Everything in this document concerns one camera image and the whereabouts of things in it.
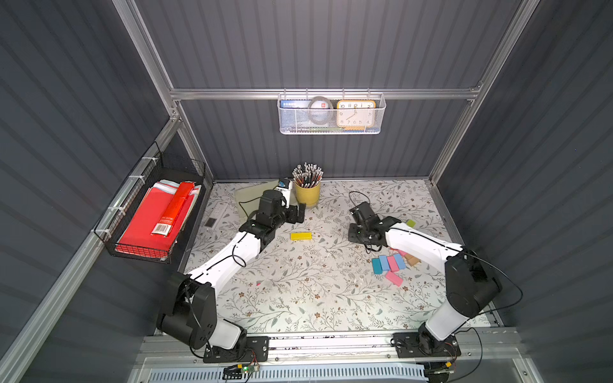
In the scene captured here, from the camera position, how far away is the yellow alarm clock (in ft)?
2.93

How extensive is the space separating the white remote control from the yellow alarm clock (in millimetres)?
659

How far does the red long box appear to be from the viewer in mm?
694

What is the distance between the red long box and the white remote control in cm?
29
